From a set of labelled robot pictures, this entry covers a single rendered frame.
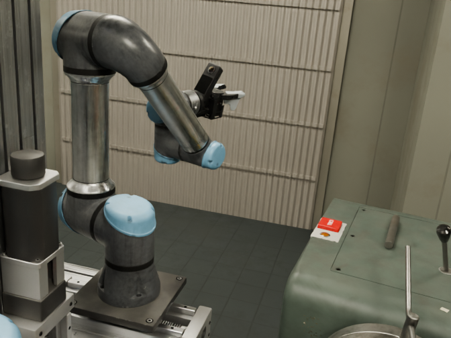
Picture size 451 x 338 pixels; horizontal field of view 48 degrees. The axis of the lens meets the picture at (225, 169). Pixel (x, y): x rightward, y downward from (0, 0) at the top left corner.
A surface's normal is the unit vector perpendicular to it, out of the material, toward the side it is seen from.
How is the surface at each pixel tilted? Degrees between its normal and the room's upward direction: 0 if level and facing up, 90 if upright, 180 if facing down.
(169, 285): 0
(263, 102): 90
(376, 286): 0
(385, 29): 90
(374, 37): 90
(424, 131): 90
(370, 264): 0
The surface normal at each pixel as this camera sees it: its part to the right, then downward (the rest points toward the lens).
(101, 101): 0.72, 0.28
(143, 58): 0.48, 0.26
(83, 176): -0.16, 0.31
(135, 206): 0.18, -0.90
